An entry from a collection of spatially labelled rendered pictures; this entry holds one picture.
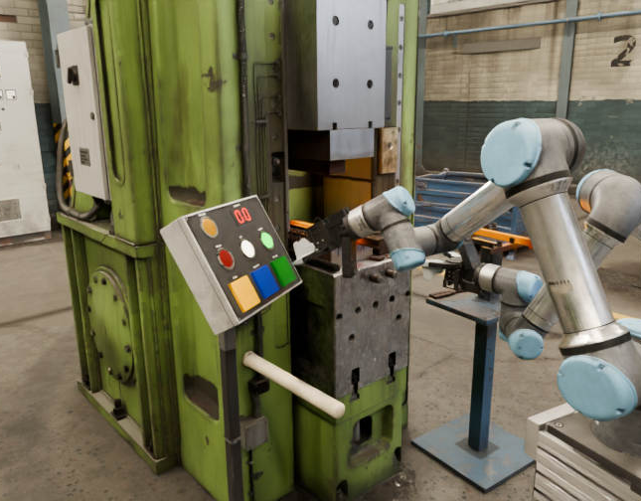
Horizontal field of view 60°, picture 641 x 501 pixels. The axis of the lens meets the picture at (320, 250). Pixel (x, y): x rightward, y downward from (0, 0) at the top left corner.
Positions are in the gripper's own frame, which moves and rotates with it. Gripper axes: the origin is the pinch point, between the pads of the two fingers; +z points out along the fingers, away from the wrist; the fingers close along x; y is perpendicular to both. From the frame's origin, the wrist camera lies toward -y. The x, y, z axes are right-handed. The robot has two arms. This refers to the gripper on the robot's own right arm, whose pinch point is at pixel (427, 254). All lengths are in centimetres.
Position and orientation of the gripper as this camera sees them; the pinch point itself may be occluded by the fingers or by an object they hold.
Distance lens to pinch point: 171.4
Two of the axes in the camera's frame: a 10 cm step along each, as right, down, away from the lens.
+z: -6.6, -1.8, 7.3
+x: 7.5, -1.7, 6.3
